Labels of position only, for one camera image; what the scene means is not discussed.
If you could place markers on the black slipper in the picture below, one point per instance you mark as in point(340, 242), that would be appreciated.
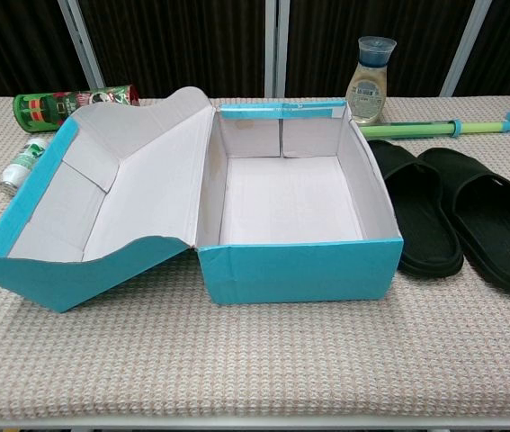
point(421, 225)
point(497, 234)

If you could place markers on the turquoise cardboard shoe box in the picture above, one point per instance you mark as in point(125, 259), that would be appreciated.
point(299, 270)

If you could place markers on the green Pringles can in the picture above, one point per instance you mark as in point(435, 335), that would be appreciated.
point(56, 108)

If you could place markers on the small white green bottle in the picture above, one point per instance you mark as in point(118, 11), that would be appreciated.
point(23, 166)

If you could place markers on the green blue water pump toy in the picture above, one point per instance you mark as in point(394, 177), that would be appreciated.
point(416, 129)

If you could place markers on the beige woven tablecloth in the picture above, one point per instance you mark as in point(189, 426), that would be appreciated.
point(254, 360)

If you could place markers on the clear bottle with blue cap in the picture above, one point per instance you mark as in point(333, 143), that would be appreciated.
point(367, 94)

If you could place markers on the white frame pole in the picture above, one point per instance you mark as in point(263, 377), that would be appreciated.
point(467, 45)
point(276, 45)
point(80, 40)

